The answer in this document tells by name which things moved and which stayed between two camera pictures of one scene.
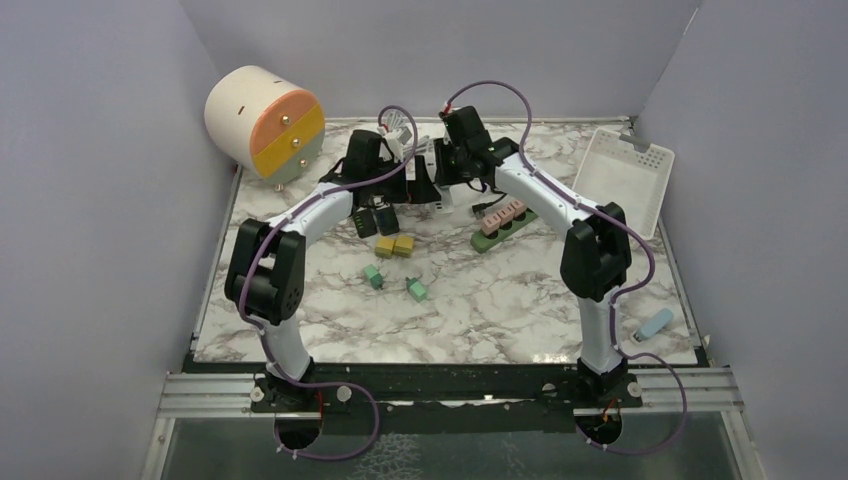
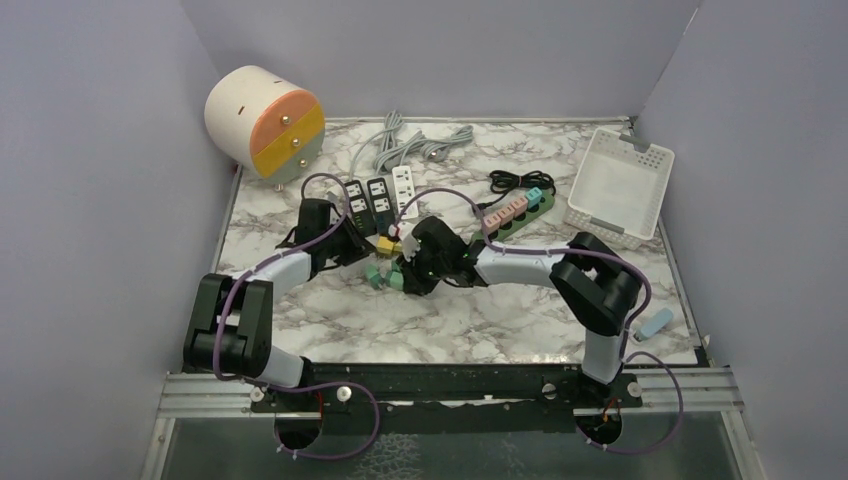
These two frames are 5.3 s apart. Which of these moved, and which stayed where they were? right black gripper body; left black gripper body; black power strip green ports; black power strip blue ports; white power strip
Moved: right black gripper body; left black gripper body; white power strip
Stayed: black power strip blue ports; black power strip green ports
